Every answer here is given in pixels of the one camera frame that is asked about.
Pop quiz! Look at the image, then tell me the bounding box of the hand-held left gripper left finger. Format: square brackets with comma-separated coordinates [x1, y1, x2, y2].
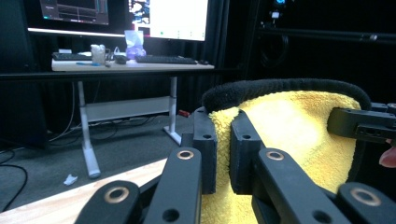
[181, 106, 219, 196]

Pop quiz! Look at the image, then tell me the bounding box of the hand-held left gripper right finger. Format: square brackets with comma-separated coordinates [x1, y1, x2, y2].
[229, 109, 266, 196]

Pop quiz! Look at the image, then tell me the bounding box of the yellow and black cloth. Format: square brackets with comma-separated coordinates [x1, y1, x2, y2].
[200, 77, 374, 224]

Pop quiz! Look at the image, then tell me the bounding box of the white height-adjustable desk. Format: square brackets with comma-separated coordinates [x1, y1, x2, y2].
[50, 58, 216, 180]

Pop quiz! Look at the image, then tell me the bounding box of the black horizontal metal bar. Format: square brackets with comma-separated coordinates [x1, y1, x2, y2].
[257, 27, 396, 45]

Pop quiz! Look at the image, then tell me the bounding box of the long black keyboard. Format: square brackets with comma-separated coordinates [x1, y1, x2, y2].
[134, 54, 199, 65]

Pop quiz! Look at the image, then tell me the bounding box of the clear bluish plastic bag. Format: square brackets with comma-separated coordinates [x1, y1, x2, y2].
[123, 29, 148, 61]

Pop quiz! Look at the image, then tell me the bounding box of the monitor with white screen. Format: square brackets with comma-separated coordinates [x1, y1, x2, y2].
[127, 0, 210, 42]

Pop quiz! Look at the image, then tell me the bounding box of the crumpled white paper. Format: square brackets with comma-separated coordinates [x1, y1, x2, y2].
[63, 174, 79, 187]

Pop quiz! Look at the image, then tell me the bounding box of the white translucent jar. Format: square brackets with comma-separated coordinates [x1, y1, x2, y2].
[90, 44, 107, 65]

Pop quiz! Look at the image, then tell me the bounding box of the short black keyboard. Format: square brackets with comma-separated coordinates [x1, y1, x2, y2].
[51, 51, 93, 62]

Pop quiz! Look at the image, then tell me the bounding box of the monitor with dark screen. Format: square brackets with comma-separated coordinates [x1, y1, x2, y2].
[38, 0, 110, 26]

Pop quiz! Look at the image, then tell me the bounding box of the black frame crossbar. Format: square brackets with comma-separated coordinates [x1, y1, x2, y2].
[0, 68, 239, 83]

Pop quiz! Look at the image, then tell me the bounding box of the thin black floor cable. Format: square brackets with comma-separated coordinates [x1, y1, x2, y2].
[0, 148, 30, 213]

